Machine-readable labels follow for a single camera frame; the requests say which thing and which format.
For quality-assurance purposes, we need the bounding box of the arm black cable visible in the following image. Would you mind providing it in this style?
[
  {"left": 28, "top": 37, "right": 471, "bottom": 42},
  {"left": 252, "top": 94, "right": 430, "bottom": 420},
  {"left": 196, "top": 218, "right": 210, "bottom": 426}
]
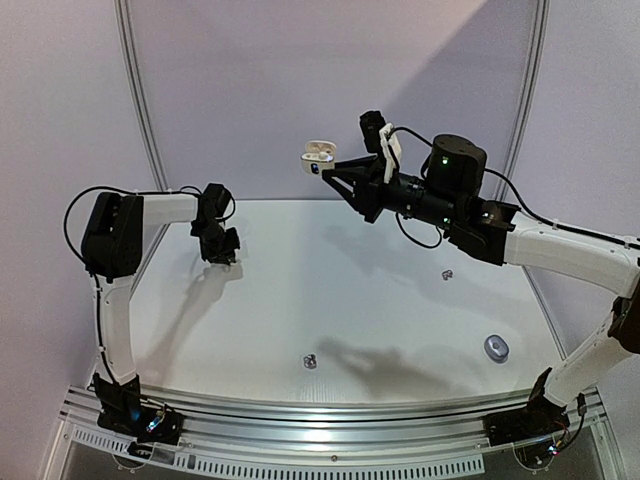
[
  {"left": 392, "top": 125, "right": 640, "bottom": 251},
  {"left": 62, "top": 185, "right": 236, "bottom": 381}
]

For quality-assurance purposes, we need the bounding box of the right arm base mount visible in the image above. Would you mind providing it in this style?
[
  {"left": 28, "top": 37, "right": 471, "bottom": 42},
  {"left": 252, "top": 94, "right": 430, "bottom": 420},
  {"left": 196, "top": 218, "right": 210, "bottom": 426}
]
[{"left": 482, "top": 367, "right": 587, "bottom": 452}]

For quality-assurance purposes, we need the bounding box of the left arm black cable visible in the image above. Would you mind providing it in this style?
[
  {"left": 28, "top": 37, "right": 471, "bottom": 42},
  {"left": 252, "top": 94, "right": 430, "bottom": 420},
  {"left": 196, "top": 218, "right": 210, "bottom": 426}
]
[{"left": 62, "top": 185, "right": 236, "bottom": 381}]

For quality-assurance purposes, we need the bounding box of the aluminium front rail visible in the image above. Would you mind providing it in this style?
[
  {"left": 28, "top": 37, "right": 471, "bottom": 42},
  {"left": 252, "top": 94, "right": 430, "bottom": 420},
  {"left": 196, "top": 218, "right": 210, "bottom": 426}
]
[{"left": 60, "top": 387, "right": 611, "bottom": 455}]

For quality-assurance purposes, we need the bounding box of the right aluminium frame post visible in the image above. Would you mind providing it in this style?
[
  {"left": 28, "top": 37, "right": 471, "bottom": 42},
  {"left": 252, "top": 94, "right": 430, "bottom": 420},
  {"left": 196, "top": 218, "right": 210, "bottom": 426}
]
[{"left": 502, "top": 0, "right": 550, "bottom": 180}]

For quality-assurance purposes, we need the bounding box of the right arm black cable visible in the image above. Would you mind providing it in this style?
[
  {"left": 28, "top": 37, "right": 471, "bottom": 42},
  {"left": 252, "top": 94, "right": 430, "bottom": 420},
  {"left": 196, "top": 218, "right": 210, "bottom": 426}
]
[{"left": 392, "top": 125, "right": 640, "bottom": 251}]

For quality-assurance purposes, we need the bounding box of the white earbud charging case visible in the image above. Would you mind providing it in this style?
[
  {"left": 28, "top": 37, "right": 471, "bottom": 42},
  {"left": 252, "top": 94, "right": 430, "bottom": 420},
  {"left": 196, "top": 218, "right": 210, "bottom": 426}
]
[{"left": 301, "top": 140, "right": 337, "bottom": 175}]

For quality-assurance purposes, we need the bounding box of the left aluminium frame post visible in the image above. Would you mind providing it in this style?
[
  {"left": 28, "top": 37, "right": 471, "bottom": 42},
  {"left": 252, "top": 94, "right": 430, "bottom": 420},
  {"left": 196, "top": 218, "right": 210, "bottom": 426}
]
[{"left": 114, "top": 0, "right": 170, "bottom": 190}]

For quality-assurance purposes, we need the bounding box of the aluminium frame post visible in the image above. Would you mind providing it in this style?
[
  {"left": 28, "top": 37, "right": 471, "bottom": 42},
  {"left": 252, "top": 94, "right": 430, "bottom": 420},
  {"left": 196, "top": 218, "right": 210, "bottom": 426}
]
[
  {"left": 114, "top": 0, "right": 170, "bottom": 190},
  {"left": 502, "top": 0, "right": 550, "bottom": 180}
]

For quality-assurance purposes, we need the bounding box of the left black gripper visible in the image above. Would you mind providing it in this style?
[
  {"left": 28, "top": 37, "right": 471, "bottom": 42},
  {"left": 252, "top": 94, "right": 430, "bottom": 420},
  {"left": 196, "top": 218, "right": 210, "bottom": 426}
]
[{"left": 193, "top": 220, "right": 240, "bottom": 264}]

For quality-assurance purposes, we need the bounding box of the grey oval puck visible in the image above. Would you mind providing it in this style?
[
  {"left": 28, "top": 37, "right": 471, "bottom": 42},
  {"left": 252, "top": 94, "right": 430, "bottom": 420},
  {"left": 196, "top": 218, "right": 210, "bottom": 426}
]
[{"left": 484, "top": 335, "right": 510, "bottom": 364}]

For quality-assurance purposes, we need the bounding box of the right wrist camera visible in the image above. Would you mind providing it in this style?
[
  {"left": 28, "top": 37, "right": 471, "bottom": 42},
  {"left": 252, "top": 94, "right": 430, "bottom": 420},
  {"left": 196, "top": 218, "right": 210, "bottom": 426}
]
[{"left": 359, "top": 110, "right": 402, "bottom": 184}]

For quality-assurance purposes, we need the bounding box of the white slotted cable duct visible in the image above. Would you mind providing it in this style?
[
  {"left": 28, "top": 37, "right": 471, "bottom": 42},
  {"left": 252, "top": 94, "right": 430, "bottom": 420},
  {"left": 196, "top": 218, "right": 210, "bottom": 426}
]
[{"left": 59, "top": 426, "right": 487, "bottom": 479}]

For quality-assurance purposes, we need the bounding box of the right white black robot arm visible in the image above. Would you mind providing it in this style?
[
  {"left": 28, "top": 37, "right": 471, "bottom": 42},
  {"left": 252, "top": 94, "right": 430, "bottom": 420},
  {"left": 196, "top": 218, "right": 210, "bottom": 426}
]
[{"left": 305, "top": 132, "right": 639, "bottom": 436}]

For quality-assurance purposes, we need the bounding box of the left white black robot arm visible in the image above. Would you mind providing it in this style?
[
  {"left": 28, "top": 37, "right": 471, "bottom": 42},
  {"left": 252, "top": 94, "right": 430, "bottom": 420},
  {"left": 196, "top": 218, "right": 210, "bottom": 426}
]
[{"left": 80, "top": 183, "right": 240, "bottom": 394}]

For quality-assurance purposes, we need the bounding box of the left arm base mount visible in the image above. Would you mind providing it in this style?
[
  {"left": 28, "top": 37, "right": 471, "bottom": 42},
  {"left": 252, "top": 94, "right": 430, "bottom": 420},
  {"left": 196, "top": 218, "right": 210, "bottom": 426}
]
[{"left": 92, "top": 373, "right": 185, "bottom": 445}]

